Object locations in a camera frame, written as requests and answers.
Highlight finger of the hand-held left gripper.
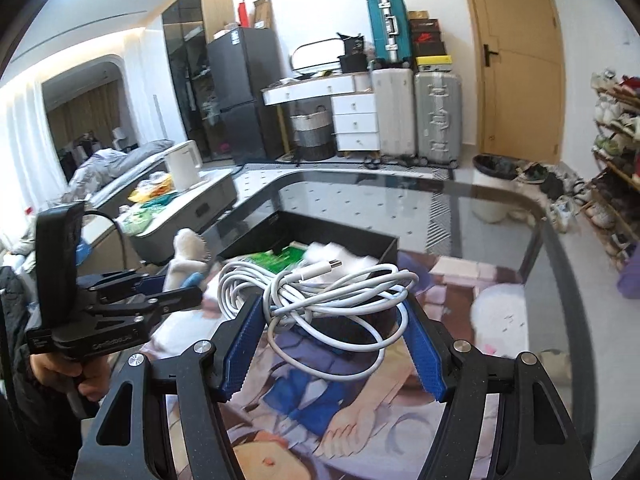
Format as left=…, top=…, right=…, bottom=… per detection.
left=77, top=269, right=168, bottom=293
left=95, top=272, right=206, bottom=323

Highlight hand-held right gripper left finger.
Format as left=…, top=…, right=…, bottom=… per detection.
left=72, top=294, right=266, bottom=480

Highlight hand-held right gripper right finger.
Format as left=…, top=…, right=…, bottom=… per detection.
left=399, top=297, right=586, bottom=480

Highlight white plush toy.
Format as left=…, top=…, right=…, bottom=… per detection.
left=165, top=227, right=211, bottom=293

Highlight green packet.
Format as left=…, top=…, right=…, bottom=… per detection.
left=245, top=245, right=308, bottom=273

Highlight white charging cable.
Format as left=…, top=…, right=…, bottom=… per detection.
left=217, top=257, right=421, bottom=383

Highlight black organizer box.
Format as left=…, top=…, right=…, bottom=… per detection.
left=215, top=210, right=401, bottom=356

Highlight person's left forearm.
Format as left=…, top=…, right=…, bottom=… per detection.
left=0, top=265, right=81, bottom=480

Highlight person's left hand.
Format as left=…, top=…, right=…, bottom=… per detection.
left=30, top=352, right=108, bottom=403

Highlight pile of snack packets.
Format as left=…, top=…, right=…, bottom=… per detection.
left=117, top=172, right=176, bottom=236

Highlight printed desk mat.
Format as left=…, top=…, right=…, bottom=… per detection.
left=145, top=255, right=576, bottom=480

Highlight grey side table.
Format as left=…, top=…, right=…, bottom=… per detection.
left=80, top=167, right=238, bottom=266

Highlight white curtain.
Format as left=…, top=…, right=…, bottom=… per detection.
left=0, top=75, right=71, bottom=251

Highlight white kettle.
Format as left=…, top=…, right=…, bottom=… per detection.
left=164, top=140, right=203, bottom=188

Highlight bed with grey bedding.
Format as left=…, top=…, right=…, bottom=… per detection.
left=67, top=137, right=176, bottom=216

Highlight black white patterned rug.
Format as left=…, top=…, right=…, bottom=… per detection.
left=235, top=152, right=456, bottom=256

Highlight white trash bin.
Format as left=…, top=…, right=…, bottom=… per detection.
left=472, top=154, right=523, bottom=223

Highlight scattered loose shoes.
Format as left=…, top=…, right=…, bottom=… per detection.
left=510, top=162, right=596, bottom=233

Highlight grey woven laundry basket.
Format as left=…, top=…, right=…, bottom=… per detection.
left=290, top=106, right=336, bottom=162

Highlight dark grey fridge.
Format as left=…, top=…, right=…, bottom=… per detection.
left=206, top=27, right=286, bottom=161

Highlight purple mat bag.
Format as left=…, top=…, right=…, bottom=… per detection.
left=616, top=242, right=640, bottom=301

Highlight dark glass cabinet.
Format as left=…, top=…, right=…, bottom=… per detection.
left=161, top=0, right=236, bottom=161

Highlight group of racked shoes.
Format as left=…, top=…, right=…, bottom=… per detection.
left=590, top=70, right=640, bottom=268

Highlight silver suitcase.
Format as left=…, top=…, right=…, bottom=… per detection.
left=414, top=70, right=463, bottom=166

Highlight white drawer desk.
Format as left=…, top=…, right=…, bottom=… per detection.
left=262, top=71, right=378, bottom=153

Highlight white suitcase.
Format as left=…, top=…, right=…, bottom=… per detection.
left=371, top=67, right=418, bottom=157

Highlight oval mirror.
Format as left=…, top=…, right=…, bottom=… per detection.
left=291, top=39, right=348, bottom=75

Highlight wooden door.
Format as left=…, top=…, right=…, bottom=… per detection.
left=460, top=0, right=566, bottom=165

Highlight yellow black shoe box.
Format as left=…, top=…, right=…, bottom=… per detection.
left=416, top=55, right=453, bottom=73

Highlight cardboard box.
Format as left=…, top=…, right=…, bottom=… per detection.
left=252, top=0, right=273, bottom=30

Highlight black bag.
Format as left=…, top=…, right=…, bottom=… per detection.
left=337, top=32, right=368, bottom=73

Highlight wooden shoe rack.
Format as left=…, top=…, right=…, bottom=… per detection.
left=590, top=70, right=640, bottom=271

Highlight black red shoe box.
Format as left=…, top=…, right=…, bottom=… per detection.
left=409, top=19, right=442, bottom=43

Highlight teal suitcase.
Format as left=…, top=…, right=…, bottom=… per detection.
left=366, top=0, right=413, bottom=66

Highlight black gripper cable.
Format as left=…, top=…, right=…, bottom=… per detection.
left=80, top=212, right=143, bottom=272

